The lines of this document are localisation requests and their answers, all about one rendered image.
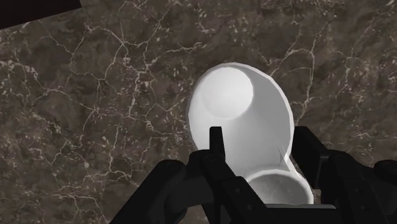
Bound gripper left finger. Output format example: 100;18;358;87
109;126;268;224

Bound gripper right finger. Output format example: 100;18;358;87
291;125;397;224

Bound white vase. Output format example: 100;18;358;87
185;62;315;206

